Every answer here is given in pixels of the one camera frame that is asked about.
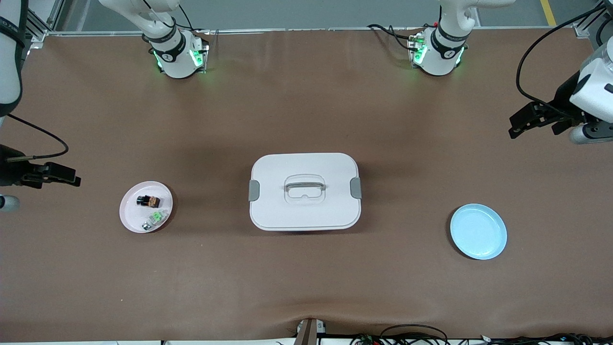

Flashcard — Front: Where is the tangled cable bundle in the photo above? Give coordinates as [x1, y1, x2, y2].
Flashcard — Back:
[350, 324, 613, 345]

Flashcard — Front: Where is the metal table edge bracket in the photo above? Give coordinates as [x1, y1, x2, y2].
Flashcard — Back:
[295, 318, 327, 345]

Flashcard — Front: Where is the aluminium table edge rail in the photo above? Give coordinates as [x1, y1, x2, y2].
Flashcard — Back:
[48, 28, 575, 37]

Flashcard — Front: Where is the black arm base cable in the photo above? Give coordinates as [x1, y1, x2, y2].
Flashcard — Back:
[367, 23, 422, 51]

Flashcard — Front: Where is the pink round plate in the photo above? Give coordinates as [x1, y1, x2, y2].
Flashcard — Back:
[118, 182, 173, 235]

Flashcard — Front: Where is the white lidded storage box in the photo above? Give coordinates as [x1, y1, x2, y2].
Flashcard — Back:
[248, 152, 363, 232]

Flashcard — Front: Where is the light blue round plate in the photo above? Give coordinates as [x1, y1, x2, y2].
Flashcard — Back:
[450, 203, 508, 261]

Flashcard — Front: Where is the green push button switch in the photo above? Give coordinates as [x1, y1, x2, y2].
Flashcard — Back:
[142, 209, 168, 232]

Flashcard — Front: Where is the aluminium frame post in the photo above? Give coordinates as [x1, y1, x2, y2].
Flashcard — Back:
[572, 0, 613, 39]
[22, 0, 65, 44]

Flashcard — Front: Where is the brown table mat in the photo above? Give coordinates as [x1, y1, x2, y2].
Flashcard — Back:
[0, 28, 613, 343]

